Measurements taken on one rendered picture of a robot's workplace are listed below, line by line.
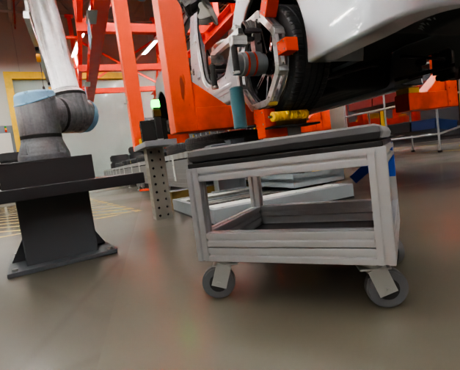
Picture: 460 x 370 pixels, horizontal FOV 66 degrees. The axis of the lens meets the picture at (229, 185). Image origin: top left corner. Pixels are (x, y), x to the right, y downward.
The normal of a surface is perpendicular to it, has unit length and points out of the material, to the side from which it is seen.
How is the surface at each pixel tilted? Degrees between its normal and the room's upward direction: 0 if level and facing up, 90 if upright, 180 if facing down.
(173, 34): 90
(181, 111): 90
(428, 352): 0
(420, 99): 90
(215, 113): 90
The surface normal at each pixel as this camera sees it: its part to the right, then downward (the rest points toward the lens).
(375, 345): -0.13, -0.99
